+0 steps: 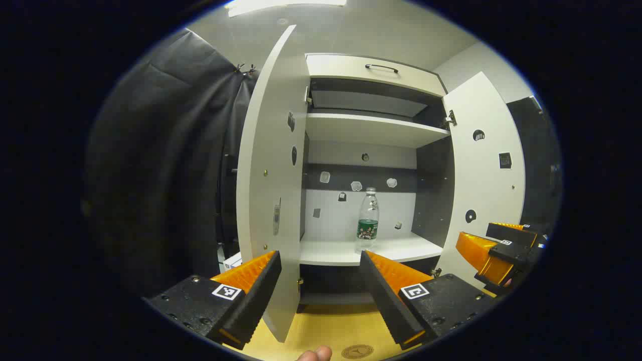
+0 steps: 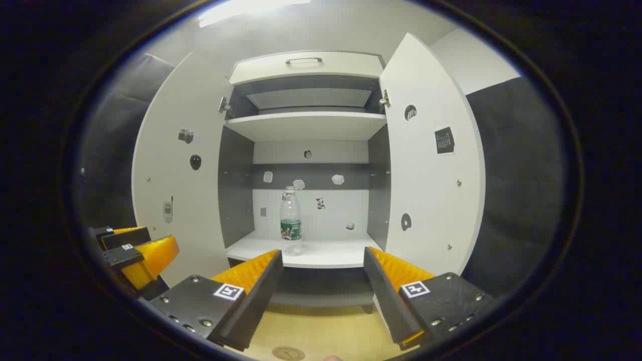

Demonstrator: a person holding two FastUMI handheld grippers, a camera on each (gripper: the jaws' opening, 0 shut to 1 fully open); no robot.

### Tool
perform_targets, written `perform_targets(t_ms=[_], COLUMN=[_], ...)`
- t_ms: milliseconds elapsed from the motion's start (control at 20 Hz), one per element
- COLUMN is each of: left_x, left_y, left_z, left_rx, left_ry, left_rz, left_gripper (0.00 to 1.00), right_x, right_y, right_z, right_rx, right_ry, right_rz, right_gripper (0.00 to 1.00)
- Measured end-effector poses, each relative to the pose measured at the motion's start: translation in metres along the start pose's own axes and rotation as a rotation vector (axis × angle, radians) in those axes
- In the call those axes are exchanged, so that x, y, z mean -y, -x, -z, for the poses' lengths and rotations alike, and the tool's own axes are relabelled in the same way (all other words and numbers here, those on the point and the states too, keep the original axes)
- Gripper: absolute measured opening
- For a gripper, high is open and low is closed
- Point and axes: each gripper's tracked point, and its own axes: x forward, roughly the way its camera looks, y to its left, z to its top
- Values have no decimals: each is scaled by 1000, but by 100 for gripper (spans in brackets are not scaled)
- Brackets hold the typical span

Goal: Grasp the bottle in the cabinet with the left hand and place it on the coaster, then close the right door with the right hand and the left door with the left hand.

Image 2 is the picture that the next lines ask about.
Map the round brown coaster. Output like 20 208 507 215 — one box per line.
271 346 305 361

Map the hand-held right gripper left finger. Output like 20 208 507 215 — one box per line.
148 249 284 351

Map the clear plastic bottle green label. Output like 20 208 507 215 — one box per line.
280 186 303 256

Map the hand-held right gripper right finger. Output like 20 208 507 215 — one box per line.
363 246 497 350

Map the white cabinet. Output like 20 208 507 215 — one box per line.
218 50 392 314

